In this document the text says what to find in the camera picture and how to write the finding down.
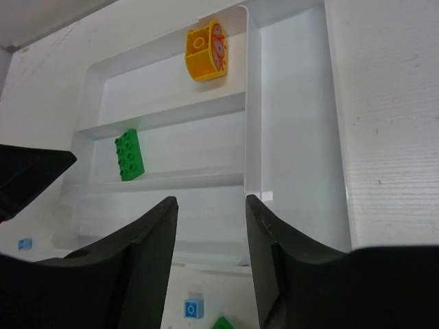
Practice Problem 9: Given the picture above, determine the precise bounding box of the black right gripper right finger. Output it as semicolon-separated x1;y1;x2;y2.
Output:
246;195;438;328

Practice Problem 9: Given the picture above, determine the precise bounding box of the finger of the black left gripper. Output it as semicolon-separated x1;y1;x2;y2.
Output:
1;145;77;222

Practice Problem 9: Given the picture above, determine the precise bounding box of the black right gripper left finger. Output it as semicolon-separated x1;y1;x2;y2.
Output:
1;197;178;328

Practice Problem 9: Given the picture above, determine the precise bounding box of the green square duplo brick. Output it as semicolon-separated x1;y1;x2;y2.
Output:
211;316;235;329

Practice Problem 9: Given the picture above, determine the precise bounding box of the green lego plate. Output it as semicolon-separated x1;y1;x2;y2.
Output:
115;129;145;182

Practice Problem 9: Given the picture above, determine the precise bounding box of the yellow rounded ladybug brick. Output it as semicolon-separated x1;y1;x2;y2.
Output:
185;19;228;82

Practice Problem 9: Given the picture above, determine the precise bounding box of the light blue small brick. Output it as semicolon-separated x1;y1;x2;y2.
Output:
18;238;33;251

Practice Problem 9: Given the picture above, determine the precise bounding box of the light blue round-stud brick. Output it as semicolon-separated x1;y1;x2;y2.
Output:
184;293;204;320

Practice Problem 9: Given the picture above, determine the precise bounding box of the white compartment tray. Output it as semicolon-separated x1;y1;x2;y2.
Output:
53;1;351;267

